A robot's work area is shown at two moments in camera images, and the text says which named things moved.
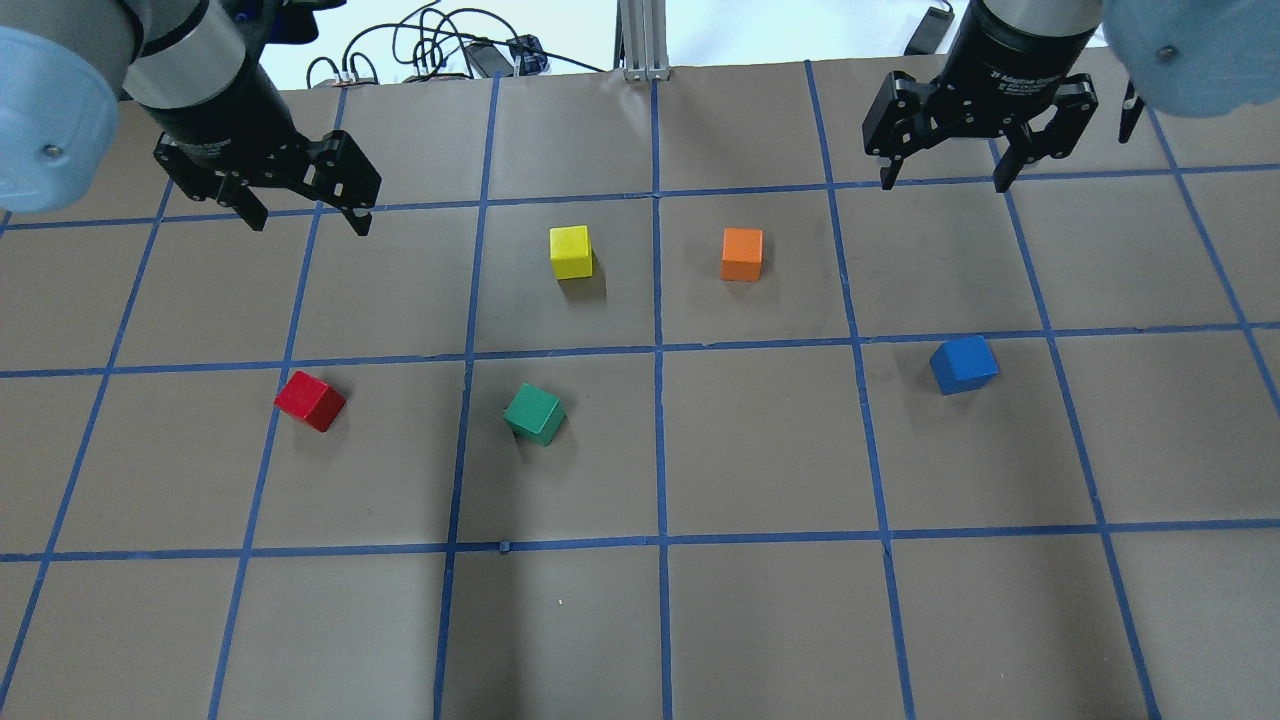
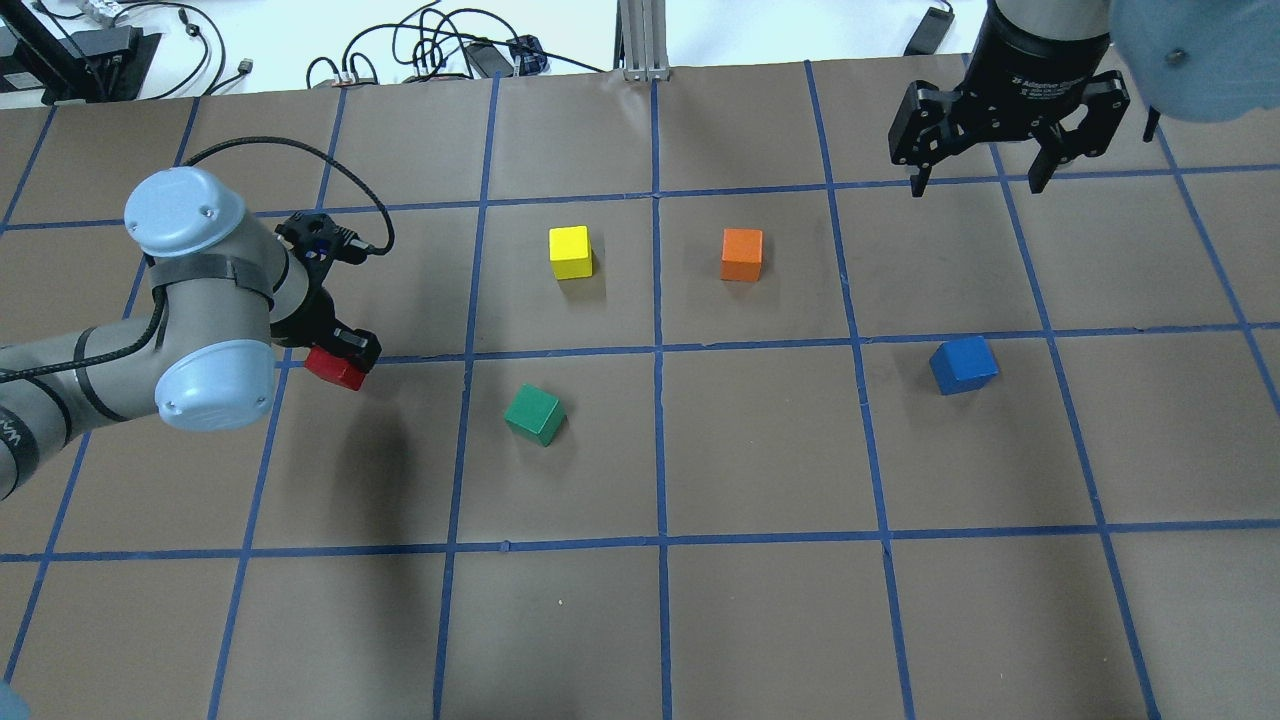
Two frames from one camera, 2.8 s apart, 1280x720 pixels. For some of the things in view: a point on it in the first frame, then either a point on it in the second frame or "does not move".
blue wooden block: [963, 364] does not move
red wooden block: [310, 399] → [334, 368]
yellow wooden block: [570, 252] does not move
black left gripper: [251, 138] → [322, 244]
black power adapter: [931, 31] does not move
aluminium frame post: [641, 44] does not move
